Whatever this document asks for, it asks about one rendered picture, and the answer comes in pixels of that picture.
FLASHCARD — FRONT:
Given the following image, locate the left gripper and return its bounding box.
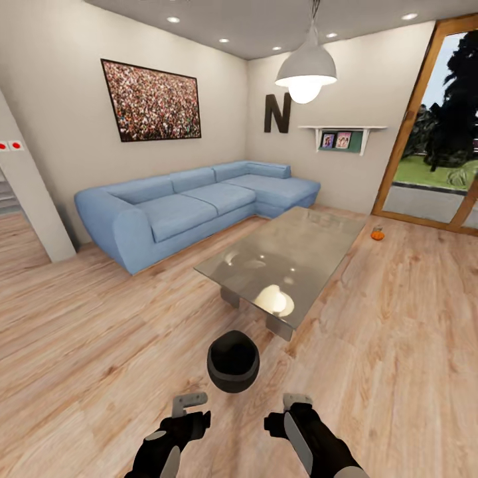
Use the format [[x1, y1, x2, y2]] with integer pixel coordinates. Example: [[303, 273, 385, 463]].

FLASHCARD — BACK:
[[160, 411, 211, 448]]

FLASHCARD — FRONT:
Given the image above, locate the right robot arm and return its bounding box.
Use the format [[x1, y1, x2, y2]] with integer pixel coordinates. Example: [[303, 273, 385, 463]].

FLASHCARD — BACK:
[[264, 392, 370, 478]]

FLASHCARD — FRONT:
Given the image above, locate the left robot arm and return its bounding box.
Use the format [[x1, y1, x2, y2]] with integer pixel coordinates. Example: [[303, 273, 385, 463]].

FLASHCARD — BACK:
[[124, 391, 211, 478]]

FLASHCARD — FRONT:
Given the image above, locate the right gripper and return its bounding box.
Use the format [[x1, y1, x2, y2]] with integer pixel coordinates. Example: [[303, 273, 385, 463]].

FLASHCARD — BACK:
[[264, 412, 287, 438]]

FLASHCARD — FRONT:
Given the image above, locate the cauldron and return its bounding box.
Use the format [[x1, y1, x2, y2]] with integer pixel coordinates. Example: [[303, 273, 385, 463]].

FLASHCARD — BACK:
[[207, 331, 260, 394]]

